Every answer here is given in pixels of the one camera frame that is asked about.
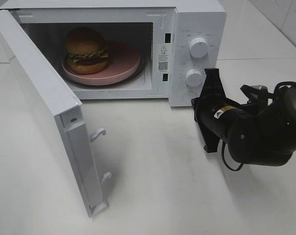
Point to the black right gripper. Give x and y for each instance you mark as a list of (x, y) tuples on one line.
[(214, 113)]

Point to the round white door button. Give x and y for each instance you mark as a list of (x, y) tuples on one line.
[(188, 96)]

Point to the white timer knob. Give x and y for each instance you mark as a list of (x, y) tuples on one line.
[(194, 77)]

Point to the pink round plate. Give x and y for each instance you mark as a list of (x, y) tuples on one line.
[(123, 61)]

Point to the burger with lettuce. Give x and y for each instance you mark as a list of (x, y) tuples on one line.
[(86, 51)]

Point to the white microwave door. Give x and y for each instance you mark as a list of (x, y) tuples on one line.
[(57, 111)]

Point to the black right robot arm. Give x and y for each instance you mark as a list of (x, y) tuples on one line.
[(259, 132)]

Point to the upper white power knob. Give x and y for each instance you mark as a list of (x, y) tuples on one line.
[(198, 47)]

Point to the white warning sticker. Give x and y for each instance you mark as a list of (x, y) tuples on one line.
[(163, 57)]

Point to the white microwave oven body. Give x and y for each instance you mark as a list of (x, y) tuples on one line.
[(141, 23)]

